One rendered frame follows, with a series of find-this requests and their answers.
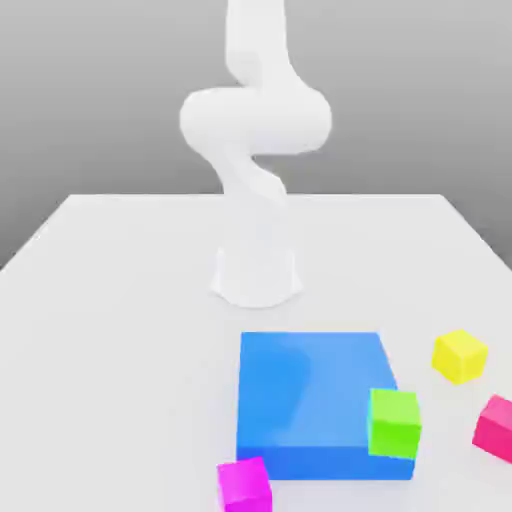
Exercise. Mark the large blue box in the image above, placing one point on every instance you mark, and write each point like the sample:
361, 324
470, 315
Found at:
304, 400

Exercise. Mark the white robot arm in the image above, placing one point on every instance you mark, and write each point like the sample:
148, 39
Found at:
256, 120

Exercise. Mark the small yellow cube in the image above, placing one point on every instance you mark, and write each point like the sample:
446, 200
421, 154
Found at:
459, 356

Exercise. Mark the small pink cube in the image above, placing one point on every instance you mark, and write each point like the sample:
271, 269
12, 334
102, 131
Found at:
495, 430

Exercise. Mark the small magenta cube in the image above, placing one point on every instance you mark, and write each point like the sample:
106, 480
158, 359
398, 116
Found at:
244, 486

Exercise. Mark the small green cube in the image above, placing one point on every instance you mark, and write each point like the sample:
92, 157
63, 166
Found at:
394, 424

